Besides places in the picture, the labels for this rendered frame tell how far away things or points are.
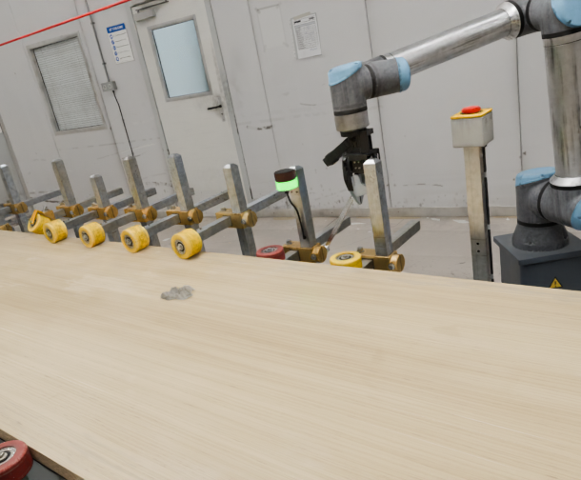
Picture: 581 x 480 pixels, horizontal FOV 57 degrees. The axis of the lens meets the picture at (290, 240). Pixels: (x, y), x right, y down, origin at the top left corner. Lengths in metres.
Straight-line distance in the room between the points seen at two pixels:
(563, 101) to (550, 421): 1.19
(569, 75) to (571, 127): 0.15
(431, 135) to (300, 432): 3.54
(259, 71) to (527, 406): 4.15
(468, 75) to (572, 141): 2.28
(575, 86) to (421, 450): 1.30
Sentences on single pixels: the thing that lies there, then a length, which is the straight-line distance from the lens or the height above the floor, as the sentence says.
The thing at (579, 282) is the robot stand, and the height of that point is 0.47.
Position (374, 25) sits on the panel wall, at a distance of 4.24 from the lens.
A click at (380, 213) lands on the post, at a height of 0.98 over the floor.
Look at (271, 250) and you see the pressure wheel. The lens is 1.50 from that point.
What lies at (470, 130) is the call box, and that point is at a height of 1.19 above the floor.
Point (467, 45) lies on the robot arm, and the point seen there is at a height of 1.34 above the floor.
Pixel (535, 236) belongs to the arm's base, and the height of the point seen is 0.65.
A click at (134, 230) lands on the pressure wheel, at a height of 0.97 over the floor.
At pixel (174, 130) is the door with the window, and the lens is 5.45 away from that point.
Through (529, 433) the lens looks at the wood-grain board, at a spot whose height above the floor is 0.90.
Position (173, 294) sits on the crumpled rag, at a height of 0.91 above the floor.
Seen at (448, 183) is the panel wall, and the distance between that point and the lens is 4.26.
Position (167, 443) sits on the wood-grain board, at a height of 0.90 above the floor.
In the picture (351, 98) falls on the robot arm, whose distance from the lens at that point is 1.43.
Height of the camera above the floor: 1.42
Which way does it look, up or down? 19 degrees down
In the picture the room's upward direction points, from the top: 11 degrees counter-clockwise
